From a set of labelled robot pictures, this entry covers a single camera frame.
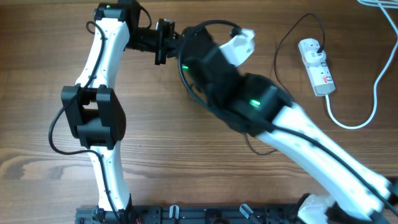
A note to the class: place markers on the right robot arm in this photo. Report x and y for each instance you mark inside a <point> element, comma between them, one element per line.
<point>254,105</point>

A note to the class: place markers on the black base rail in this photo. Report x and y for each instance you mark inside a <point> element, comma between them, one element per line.
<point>174,214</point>

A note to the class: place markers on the white charger adapter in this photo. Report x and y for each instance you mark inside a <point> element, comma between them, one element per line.
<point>311,58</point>

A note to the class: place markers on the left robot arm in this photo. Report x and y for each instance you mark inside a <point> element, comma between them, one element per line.
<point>94,113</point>

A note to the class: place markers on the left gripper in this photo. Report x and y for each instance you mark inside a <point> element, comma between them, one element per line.
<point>168,38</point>

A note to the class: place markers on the white power strip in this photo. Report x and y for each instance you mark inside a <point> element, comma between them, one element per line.
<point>320,76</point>

